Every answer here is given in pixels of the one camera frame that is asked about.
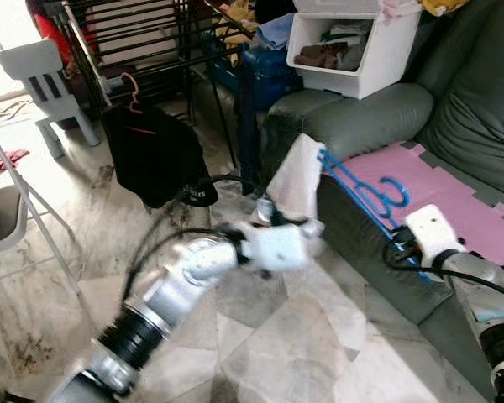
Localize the pink foam mat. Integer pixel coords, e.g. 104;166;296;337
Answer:
339;140;504;270

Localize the grey folding chair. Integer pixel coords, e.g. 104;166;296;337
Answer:
0;120;78;288

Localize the pink hanger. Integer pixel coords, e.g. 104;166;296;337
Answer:
119;72;158;137

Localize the light blue folded towel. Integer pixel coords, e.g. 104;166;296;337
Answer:
255;12;298;53

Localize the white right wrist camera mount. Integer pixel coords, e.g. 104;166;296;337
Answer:
402;204;469;267

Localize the white garment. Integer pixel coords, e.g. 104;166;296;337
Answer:
264;133;328;229

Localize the red garment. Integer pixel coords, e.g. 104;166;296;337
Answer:
24;0;78;78

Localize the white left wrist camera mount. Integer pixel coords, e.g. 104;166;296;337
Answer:
242;218;326;273

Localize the white kids chair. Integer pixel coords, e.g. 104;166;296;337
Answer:
0;39;103;160

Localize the grey-green sofa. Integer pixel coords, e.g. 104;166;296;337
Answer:
259;0;504;397

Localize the white storage bin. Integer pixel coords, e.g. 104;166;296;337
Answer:
284;0;424;102

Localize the blue plastic hanger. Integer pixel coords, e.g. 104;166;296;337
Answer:
317;146;435;284

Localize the black metal drying rack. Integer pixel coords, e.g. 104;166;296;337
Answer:
57;0;263;170

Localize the pink cloth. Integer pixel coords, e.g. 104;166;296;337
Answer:
0;148;32;174

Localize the black garment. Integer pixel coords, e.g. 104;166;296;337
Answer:
99;99;221;211

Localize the brown folded garment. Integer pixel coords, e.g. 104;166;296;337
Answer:
292;41;347;71

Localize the mustard garment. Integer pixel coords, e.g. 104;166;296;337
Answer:
214;4;257;47

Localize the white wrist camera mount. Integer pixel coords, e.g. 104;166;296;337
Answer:
242;218;326;273
402;204;469;267

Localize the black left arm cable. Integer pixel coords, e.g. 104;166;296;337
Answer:
120;172;274;305
130;225;244;290

